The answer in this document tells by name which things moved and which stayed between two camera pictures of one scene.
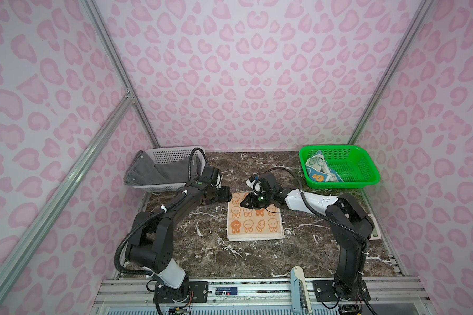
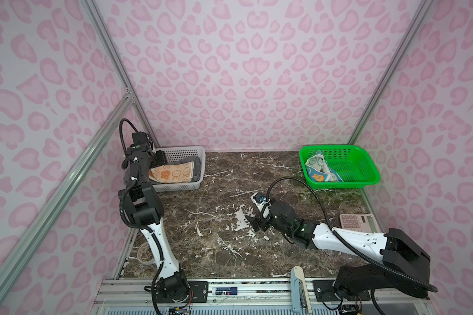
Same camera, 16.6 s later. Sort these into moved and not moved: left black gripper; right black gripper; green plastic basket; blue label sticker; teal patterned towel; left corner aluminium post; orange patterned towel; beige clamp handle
Moved: left black gripper; orange patterned towel; right black gripper
Not moved: beige clamp handle; left corner aluminium post; green plastic basket; teal patterned towel; blue label sticker
